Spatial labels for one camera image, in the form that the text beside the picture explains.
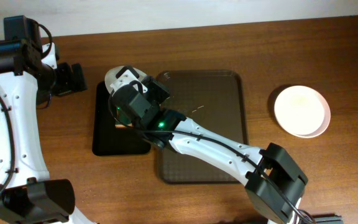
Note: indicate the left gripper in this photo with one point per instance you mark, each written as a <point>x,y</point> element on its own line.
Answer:
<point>64,79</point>

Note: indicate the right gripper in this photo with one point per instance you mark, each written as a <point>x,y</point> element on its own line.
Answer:
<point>156,91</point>

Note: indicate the pale green plate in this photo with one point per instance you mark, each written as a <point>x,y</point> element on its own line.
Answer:
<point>134,84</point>

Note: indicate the green orange sponge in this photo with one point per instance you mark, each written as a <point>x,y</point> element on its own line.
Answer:
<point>122,120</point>

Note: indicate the cream plate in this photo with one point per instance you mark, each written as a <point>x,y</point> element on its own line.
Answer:
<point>279,106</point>

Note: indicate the pinkish white plate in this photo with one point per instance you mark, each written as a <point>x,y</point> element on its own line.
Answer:
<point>325,124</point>

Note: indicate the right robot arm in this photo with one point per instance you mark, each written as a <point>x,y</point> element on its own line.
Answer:
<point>273,181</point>

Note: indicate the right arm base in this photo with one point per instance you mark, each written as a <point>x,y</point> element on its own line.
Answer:
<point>333,219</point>

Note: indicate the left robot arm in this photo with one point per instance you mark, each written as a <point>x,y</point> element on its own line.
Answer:
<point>30,75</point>

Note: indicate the brown serving tray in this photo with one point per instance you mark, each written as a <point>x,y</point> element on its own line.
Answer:
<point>214,99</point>

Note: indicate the black water tray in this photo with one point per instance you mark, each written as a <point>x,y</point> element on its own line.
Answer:
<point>109,137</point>

